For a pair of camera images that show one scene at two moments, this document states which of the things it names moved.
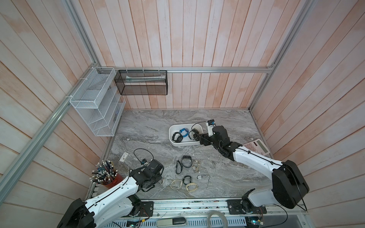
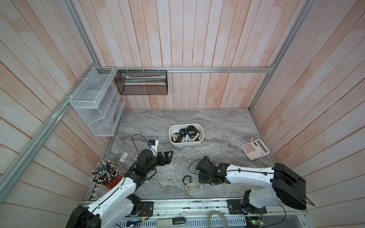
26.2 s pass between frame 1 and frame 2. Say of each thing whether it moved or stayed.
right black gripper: moved
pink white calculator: stayed
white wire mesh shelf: stayed
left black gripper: moved
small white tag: stayed
